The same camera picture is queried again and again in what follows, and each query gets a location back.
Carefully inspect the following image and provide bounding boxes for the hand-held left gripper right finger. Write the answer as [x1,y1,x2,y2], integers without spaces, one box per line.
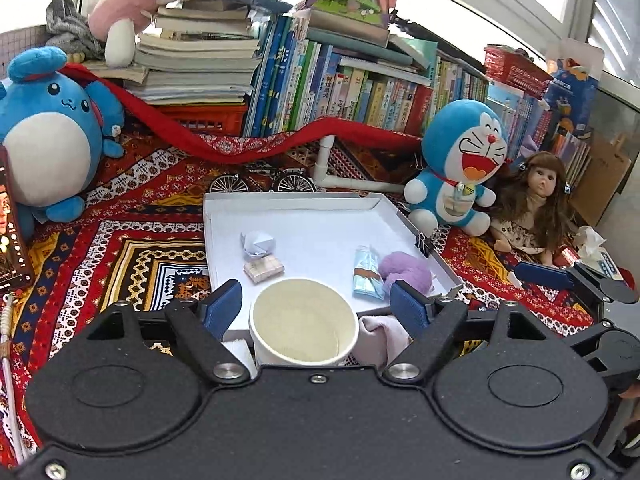
[382,280,546,386]

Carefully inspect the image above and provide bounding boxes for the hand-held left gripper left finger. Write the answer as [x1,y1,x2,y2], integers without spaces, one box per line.
[89,279,251,386]

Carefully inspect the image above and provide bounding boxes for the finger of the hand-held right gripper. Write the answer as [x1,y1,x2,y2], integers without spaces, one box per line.
[514,260,576,291]

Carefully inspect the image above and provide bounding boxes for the purple fluffy plush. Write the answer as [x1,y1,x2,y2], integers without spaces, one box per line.
[378,251,433,297]

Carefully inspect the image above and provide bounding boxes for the pink checked packet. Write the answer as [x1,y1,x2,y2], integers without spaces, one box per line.
[243,254,286,285]

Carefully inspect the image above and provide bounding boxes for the teal packet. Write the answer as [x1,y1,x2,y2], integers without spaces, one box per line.
[352,245,386,301]

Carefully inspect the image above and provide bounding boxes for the white paper origami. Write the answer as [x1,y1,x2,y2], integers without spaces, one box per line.
[241,230,277,261]

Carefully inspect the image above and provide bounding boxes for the white paper cup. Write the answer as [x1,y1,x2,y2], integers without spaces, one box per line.
[248,277,360,368]

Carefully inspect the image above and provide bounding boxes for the white box tray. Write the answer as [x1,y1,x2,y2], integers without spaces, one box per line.
[202,191,465,341]

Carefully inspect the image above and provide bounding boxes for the pale pink cloth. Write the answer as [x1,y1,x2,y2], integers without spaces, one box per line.
[357,315,413,368]

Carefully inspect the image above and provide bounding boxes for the white foam block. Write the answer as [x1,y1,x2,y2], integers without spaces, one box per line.
[220,339,258,378]

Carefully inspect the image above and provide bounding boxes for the blue tissue pack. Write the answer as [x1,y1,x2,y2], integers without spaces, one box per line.
[572,226,626,281]

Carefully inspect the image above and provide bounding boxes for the black binder clip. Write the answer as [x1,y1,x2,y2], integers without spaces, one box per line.
[414,225,441,260]

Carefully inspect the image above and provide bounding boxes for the brown haired doll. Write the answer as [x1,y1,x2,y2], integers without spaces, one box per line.
[487,154,581,268]

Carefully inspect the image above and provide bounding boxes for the brown cardboard sheet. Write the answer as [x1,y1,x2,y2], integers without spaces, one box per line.
[570,132,633,228]

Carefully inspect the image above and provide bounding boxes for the miniature metal bicycle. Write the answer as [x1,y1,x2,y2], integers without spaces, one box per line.
[209,162,317,194]

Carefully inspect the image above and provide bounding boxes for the blue cat plush toy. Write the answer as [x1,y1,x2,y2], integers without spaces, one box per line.
[404,100,510,237]

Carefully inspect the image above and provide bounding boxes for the white plastic pipe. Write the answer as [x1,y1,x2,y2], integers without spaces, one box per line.
[312,135,406,193]

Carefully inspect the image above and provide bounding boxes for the blue printed box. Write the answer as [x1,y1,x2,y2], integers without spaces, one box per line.
[542,57,601,136]

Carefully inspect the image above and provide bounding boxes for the red plastic crate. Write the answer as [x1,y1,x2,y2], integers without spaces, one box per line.
[155,102,248,137]

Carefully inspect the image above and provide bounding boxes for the red plastic basket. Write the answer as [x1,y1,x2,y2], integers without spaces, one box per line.
[484,44,556,100]

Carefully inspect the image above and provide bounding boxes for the row of upright books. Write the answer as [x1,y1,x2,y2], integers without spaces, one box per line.
[242,15,591,191]

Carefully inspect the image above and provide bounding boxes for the black smartphone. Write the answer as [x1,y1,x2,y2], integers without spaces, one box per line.
[0,146,35,291]

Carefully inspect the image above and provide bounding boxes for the round blue plush toy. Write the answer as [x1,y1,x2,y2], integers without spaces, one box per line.
[0,46,126,223]

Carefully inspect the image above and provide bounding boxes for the stack of lying books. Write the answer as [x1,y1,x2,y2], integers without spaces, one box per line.
[125,0,271,106]

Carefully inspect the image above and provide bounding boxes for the pink plush toy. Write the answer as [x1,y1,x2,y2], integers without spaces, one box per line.
[89,0,208,68]

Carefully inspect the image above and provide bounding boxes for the grey cloth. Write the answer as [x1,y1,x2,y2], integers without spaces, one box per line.
[45,0,106,61]

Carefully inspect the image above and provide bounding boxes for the white cord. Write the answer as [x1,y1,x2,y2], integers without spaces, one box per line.
[0,294,31,466]

